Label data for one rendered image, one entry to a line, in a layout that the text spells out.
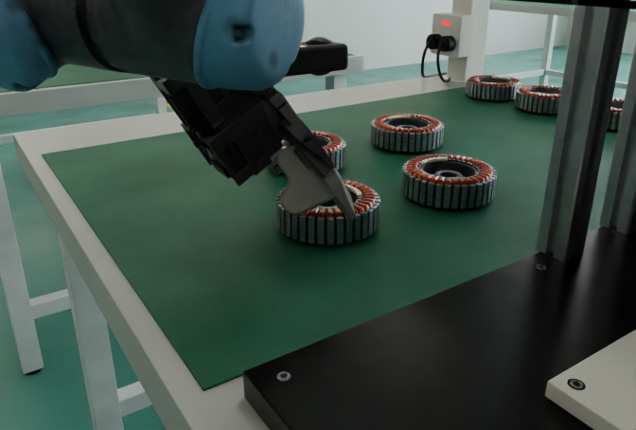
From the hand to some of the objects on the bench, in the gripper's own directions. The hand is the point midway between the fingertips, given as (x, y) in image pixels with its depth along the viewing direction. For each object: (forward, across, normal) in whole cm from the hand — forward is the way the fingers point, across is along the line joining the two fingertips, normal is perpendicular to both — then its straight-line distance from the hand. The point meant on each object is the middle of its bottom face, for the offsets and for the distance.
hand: (318, 191), depth 61 cm
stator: (+4, 0, -1) cm, 4 cm away
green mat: (+17, -14, +20) cm, 30 cm away
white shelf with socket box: (+34, -41, +50) cm, 73 cm away
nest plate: (+4, +39, +3) cm, 39 cm away
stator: (+18, -19, +22) cm, 34 cm away
